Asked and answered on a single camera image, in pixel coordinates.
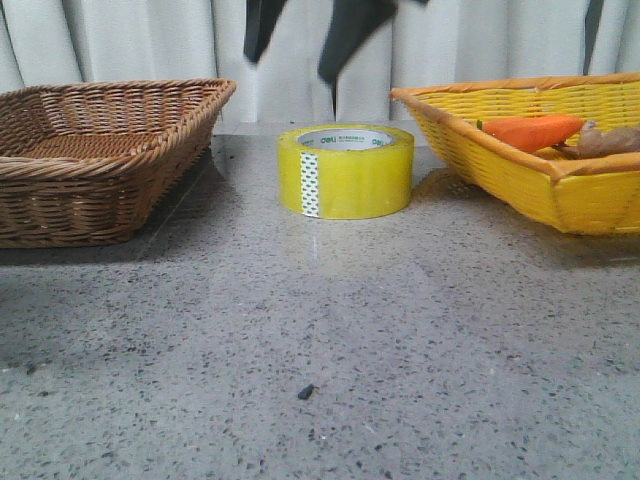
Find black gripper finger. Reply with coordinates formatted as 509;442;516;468
244;0;286;64
317;0;398;85

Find yellow packing tape roll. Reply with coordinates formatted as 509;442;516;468
277;124;414;220

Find white curtain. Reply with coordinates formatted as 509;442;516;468
1;1;639;123

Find orange toy carrot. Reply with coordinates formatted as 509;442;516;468
476;114;585;153

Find brown wicker basket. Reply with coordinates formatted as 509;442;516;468
1;78;236;248

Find beige ginger root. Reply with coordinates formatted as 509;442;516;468
553;120;639;159

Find yellow woven basket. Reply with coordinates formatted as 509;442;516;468
391;72;639;235

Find small black debris chip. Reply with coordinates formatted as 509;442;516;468
297;384;315;400

